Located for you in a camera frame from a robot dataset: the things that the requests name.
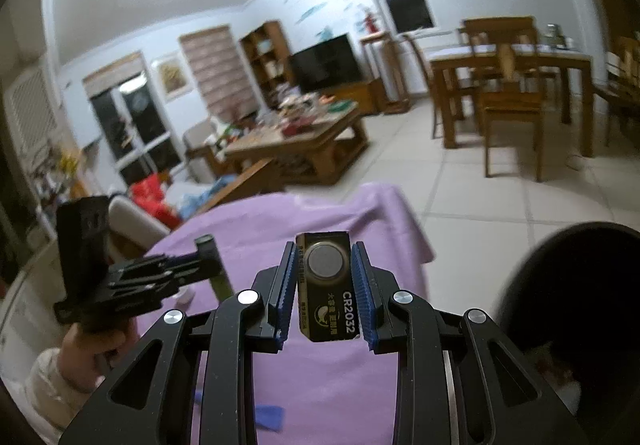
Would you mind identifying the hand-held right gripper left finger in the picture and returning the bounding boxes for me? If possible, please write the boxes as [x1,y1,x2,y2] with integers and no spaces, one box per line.
[59,241,299,445]

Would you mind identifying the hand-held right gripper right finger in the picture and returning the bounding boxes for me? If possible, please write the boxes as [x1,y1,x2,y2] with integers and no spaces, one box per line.
[350,241,588,445]

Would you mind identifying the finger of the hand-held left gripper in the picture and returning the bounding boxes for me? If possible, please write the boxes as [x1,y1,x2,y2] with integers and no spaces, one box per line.
[112,250,208,278]
[107,267,221,313]

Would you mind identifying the coin battery pack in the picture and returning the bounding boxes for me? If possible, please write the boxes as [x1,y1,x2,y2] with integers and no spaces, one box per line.
[295,231,362,342]

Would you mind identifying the dark green tube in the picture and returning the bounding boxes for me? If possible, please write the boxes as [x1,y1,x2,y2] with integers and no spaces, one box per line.
[195,235,232,303]

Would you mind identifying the black round trash bin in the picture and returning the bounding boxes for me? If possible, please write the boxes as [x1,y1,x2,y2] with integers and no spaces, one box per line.
[500,221,640,445]

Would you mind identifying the person's left forearm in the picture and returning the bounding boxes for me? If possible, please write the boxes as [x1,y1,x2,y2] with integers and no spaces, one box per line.
[22,347,108,445]

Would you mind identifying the person's left hand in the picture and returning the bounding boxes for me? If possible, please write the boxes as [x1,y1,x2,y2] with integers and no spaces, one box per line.
[60,322,138,393]

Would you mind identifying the cluttered side shelf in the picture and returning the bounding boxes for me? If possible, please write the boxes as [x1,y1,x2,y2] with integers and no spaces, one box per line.
[25,150,86,236]

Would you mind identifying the red bag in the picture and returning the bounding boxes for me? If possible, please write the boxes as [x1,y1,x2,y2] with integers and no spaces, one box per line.
[131,174,183,228]

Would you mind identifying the light blue cloth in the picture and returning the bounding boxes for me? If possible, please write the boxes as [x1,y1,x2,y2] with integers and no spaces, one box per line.
[180,177,236,220]

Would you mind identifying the purple cloth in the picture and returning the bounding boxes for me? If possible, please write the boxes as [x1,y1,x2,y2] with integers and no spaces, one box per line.
[135,182,436,445]

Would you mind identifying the beige armchair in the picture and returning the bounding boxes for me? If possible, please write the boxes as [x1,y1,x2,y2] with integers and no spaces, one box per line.
[182,119,228,183]

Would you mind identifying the white lattice cabinet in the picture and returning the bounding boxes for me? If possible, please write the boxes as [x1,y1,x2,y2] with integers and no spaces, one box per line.
[2,67,63,160]

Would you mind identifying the wooden coffee table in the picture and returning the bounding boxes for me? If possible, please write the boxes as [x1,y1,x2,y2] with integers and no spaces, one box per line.
[222,101,371,186]

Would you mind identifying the clutter of small table items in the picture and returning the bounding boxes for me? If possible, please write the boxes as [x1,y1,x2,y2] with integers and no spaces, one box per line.
[220,92,361,150]

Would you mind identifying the small framed flower picture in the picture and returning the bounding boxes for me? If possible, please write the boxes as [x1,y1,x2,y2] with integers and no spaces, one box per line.
[151,51,193,100]

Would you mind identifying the wooden television stand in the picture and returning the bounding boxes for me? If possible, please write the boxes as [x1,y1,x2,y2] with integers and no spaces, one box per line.
[320,77,386,116]

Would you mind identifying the striped window blind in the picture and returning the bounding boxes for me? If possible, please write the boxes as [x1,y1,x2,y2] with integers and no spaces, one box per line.
[179,25,258,123]

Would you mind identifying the tall wooden plant stand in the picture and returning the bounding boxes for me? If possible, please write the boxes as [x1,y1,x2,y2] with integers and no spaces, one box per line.
[361,31,416,114]

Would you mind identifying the wooden dining chair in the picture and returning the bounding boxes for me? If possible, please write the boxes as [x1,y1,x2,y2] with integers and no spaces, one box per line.
[402,32,481,140]
[595,35,640,148]

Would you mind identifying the wooden bookshelf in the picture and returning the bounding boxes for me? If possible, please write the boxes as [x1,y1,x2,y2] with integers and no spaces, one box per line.
[239,21,301,110]

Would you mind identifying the black flat television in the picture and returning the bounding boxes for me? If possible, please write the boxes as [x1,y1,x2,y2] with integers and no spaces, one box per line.
[289,34,362,94]

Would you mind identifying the wooden chair with oval back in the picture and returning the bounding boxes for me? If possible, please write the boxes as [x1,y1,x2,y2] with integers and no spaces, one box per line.
[460,16,546,183]

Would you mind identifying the wooden dining table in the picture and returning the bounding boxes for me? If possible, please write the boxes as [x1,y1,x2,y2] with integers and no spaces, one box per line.
[429,47,596,158]

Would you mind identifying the metal kettle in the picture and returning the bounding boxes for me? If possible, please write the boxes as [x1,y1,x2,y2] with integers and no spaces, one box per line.
[545,24,576,50]

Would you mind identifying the white standing air conditioner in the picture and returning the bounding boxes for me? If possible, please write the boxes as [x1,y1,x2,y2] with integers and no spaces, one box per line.
[562,0,601,50]

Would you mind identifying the blue fish wall stickers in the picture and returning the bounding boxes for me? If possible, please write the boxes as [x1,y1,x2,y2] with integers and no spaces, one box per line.
[287,0,361,38]

